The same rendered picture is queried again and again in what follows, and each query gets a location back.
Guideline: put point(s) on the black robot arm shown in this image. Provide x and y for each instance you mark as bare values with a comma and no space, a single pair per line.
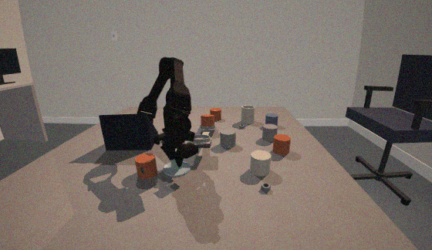
178,99

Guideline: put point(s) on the blue cylinder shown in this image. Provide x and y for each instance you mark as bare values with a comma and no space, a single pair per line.
271,118

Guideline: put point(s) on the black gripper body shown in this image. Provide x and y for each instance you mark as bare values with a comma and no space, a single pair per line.
170,138

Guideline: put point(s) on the orange cylinder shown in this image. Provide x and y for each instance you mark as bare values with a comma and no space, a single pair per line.
217,113
281,144
207,120
146,166

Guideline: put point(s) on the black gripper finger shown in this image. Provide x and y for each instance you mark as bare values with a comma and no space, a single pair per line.
168,151
178,159

